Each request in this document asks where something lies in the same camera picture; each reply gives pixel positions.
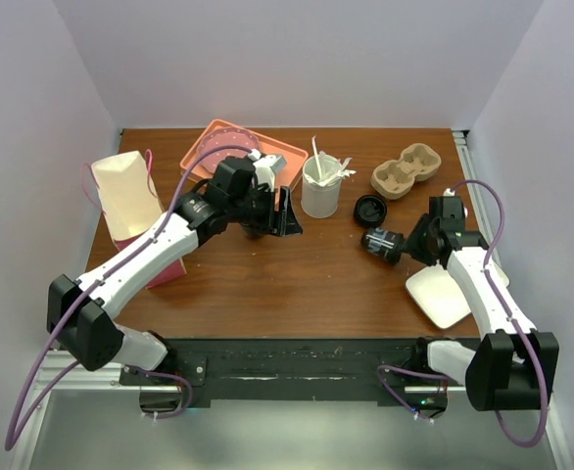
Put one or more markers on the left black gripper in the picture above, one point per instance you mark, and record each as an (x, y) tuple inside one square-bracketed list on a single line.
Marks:
[(286, 222)]

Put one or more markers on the white square plate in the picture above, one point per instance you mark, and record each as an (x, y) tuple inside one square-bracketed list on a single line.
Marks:
[(439, 298)]

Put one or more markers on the white cylindrical container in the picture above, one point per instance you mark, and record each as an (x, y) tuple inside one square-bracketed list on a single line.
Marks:
[(316, 201)]

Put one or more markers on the brown cardboard cup carrier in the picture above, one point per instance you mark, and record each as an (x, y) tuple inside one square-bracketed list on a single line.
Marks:
[(394, 178)]

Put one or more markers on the white wrapped straw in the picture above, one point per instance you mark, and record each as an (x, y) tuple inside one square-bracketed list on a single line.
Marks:
[(318, 163)]

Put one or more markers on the pink polka dot plate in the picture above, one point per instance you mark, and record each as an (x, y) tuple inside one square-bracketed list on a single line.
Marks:
[(226, 136)]

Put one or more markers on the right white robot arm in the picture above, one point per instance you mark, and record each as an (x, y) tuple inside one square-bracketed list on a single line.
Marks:
[(514, 365)]

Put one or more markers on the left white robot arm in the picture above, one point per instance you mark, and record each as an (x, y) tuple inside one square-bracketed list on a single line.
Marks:
[(81, 313)]

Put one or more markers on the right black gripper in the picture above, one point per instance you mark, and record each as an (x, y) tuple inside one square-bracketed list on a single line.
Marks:
[(410, 246)]

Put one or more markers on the black cup lid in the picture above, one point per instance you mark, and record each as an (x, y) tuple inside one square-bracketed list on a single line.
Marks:
[(398, 242)]

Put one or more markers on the aluminium frame rail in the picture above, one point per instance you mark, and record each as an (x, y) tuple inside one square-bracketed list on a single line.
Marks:
[(475, 191)]

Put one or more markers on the cream and pink paper bag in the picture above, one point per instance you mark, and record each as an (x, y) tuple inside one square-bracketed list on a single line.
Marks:
[(136, 219)]

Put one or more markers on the black plastic cup stack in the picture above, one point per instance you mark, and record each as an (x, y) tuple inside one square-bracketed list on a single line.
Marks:
[(255, 229)]

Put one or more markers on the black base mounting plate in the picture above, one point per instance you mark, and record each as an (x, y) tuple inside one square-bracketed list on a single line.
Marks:
[(291, 369)]

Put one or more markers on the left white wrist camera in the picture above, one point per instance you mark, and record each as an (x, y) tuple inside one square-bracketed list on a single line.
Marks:
[(267, 167)]

